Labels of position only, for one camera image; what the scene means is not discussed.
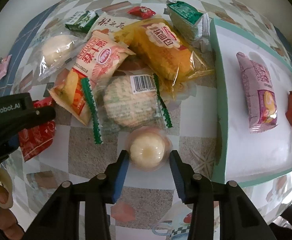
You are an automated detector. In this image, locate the green wafer packet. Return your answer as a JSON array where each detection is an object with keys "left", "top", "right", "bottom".
[{"left": 166, "top": 0, "right": 210, "bottom": 43}]

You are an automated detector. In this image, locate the dark green white packet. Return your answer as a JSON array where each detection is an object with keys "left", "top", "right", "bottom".
[{"left": 65, "top": 10, "right": 99, "bottom": 33}]

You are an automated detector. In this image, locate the pink orange chip packet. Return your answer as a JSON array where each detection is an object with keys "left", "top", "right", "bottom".
[{"left": 47, "top": 30, "right": 136, "bottom": 127}]

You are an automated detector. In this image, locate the clear cup white jelly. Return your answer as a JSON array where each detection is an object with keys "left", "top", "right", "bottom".
[{"left": 126, "top": 127, "right": 172, "bottom": 172}]

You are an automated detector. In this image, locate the white round bun packet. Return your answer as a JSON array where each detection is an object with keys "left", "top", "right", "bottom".
[{"left": 34, "top": 34, "right": 86, "bottom": 80}]

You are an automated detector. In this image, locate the pink candy wrapper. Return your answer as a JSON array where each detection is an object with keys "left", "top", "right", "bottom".
[{"left": 0, "top": 54, "right": 12, "bottom": 77}]

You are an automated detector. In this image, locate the white packet black script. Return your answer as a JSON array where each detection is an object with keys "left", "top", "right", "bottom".
[{"left": 86, "top": 12, "right": 136, "bottom": 40}]

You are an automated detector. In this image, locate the person's left hand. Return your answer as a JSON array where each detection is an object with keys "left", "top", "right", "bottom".
[{"left": 0, "top": 185, "right": 25, "bottom": 240}]

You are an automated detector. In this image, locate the pink purple snack packet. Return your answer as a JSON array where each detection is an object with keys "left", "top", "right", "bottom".
[{"left": 236, "top": 52, "right": 278, "bottom": 133}]

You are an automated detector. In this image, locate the white box teal rim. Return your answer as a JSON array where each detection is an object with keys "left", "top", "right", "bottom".
[{"left": 209, "top": 17, "right": 292, "bottom": 188}]

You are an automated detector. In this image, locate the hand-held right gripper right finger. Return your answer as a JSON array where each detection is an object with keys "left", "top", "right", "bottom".
[{"left": 169, "top": 150, "right": 277, "bottom": 240}]

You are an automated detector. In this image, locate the round rice cracker packet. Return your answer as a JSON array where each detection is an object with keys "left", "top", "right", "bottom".
[{"left": 81, "top": 74, "right": 174, "bottom": 145}]

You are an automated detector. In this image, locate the yellow bread packet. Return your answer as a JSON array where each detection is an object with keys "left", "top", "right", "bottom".
[{"left": 113, "top": 17, "right": 216, "bottom": 100}]

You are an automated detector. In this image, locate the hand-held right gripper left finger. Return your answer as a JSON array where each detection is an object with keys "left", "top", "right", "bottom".
[{"left": 24, "top": 150, "right": 131, "bottom": 240}]

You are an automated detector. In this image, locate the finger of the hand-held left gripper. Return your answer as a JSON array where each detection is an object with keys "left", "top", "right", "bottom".
[
  {"left": 0, "top": 130, "right": 20, "bottom": 173},
  {"left": 1, "top": 106, "right": 57, "bottom": 143}
]

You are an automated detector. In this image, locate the small red candy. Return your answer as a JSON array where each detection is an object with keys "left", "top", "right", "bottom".
[{"left": 127, "top": 6, "right": 156, "bottom": 19}]

